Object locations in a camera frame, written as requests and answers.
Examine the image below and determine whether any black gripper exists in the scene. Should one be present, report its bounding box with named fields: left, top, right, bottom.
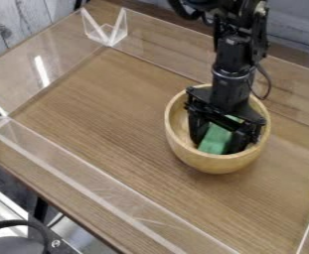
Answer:
left=185, top=67, right=267, bottom=154

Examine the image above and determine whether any green rectangular block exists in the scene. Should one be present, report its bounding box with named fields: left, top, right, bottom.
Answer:
left=198, top=120, right=232, bottom=155

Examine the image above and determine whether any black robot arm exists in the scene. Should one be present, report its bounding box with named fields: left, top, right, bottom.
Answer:
left=169, top=0, right=269, bottom=155

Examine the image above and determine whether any light wooden bowl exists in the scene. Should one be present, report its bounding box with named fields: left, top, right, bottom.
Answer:
left=163, top=90, right=272, bottom=175

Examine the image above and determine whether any clear acrylic tray wall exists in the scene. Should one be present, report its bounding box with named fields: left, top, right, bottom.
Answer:
left=0, top=2, right=309, bottom=254

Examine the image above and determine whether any clear acrylic corner bracket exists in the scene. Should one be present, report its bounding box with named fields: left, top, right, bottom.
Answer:
left=79, top=8, right=127, bottom=48

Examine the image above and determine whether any black metal bracket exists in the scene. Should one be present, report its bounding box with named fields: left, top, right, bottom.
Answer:
left=28, top=197, right=82, bottom=254

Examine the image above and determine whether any black cable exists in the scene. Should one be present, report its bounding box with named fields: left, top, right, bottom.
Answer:
left=0, top=219, right=52, bottom=254

